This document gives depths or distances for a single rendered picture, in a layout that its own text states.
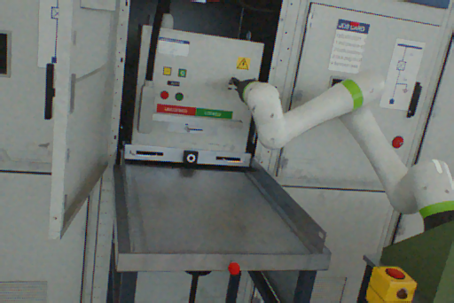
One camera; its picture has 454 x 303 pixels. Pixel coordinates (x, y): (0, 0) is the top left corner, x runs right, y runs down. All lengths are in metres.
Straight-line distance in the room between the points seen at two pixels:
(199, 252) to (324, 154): 0.96
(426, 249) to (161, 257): 0.80
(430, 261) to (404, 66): 0.94
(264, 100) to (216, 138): 0.50
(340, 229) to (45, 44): 1.51
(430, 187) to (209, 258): 0.77
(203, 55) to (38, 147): 0.72
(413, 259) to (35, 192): 1.37
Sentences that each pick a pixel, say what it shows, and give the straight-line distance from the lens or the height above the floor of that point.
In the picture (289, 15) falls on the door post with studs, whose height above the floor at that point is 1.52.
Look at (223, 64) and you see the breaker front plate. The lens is 1.83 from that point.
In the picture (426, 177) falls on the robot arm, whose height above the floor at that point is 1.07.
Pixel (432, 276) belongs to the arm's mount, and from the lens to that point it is 1.51.
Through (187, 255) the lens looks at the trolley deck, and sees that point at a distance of 1.23.
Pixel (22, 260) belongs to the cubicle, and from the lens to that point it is 2.00.
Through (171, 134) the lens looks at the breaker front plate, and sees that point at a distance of 1.85.
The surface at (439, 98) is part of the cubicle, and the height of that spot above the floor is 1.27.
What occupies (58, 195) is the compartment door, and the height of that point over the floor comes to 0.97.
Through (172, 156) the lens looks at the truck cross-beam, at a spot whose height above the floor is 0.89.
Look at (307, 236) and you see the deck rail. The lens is 1.44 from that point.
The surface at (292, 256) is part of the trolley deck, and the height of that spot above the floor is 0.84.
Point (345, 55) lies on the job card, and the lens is 1.96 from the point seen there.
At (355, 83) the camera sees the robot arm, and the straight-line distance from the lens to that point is 1.67.
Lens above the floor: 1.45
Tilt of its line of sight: 16 degrees down
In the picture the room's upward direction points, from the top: 9 degrees clockwise
